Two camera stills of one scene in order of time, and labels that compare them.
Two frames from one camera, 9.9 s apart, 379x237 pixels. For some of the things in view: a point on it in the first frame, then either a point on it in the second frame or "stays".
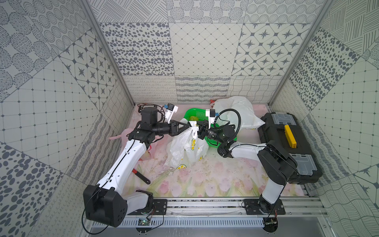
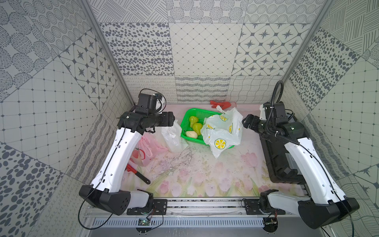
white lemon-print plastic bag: (184, 149) to (222, 131)
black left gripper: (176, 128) to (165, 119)
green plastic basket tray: (200, 113) stays
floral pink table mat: (216, 176) stays
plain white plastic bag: (238, 111) to (171, 136)
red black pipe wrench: (141, 176) stays
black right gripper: (204, 124) to (249, 118)
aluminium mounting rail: (228, 208) stays
